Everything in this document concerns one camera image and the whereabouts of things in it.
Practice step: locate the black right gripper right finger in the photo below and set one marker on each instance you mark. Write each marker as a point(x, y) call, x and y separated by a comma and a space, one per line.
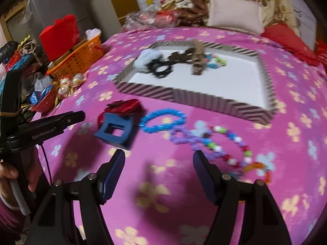
point(208, 174)

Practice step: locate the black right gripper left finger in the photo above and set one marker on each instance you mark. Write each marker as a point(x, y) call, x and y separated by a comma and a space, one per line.
point(109, 174)

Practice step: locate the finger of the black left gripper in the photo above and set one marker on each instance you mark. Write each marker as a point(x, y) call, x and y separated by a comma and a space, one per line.
point(55, 123)

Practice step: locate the blue claw hair clip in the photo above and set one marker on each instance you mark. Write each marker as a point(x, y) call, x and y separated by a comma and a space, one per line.
point(116, 130)

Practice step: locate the red bow hair clip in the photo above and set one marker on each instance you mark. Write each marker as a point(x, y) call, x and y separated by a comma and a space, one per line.
point(122, 108)

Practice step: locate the black scrunchie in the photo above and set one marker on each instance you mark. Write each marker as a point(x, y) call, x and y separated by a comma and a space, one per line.
point(160, 69)

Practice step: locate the white fluffy scrunchie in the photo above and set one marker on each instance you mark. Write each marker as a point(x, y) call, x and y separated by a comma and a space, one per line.
point(145, 58)

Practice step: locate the leopard print hair bow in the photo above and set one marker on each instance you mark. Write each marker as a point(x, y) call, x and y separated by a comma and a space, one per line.
point(198, 58)

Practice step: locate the brown scrunchie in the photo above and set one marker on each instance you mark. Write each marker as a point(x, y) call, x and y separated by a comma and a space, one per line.
point(184, 57)

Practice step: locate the person left hand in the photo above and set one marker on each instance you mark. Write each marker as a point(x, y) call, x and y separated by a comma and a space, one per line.
point(8, 172)

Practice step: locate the red round candy basket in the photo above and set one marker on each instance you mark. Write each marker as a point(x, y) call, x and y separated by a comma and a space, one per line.
point(47, 101)

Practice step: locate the santa ornament ball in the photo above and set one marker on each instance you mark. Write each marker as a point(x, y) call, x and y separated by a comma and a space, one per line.
point(64, 91)

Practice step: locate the silver ornament ball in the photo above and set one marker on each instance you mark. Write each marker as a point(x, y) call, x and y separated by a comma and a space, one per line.
point(78, 80)

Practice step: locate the pink floral bed sheet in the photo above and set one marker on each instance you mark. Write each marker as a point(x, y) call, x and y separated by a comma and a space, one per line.
point(159, 199)

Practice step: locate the orange plastic basket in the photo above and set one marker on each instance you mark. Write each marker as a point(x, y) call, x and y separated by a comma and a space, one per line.
point(80, 60)

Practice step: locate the red paper bag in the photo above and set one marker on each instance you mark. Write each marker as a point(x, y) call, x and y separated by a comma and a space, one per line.
point(59, 38)

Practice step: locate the white tissue paper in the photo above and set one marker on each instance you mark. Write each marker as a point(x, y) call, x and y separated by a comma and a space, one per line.
point(91, 33)

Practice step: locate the striped cardboard tray box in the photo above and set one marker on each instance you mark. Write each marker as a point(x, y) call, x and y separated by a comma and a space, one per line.
point(243, 88)

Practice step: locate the clear plastic bag with items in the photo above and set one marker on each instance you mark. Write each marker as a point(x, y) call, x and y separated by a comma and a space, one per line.
point(150, 18)

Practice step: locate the red heart cushion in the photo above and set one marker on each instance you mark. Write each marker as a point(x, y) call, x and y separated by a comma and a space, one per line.
point(286, 37)

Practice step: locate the santa plush toy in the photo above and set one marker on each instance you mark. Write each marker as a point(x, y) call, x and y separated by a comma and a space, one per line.
point(167, 5)

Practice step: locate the white small pillow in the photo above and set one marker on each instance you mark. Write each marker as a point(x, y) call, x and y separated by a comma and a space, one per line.
point(239, 15)

